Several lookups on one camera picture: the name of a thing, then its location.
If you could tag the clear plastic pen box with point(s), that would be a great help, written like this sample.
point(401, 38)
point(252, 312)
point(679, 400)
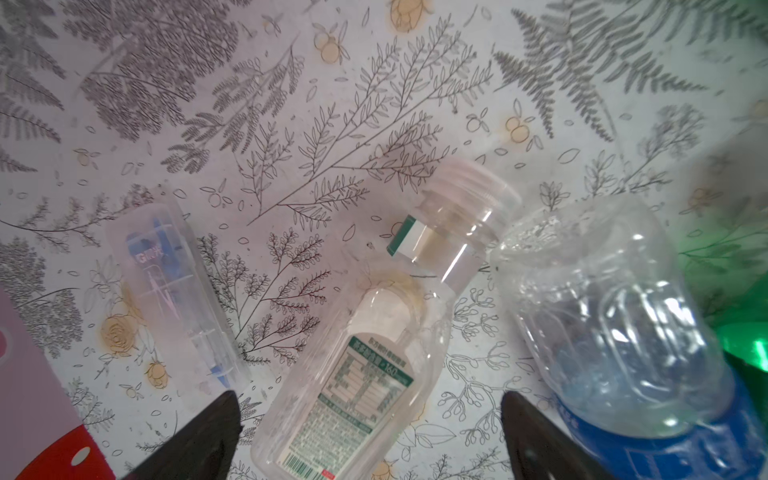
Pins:
point(166, 276)

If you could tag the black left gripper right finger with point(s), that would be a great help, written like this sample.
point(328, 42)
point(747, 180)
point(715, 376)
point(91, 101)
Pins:
point(538, 449)

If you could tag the clear bottle blue label left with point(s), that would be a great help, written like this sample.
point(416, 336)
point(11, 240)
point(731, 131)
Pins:
point(640, 379)

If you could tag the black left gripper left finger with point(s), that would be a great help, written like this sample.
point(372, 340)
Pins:
point(203, 449)

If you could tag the green bottle yellow cap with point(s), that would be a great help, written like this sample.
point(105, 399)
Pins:
point(742, 332)

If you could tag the square clear bottle green label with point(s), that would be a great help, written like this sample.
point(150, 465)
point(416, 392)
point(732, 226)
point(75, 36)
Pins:
point(379, 350)

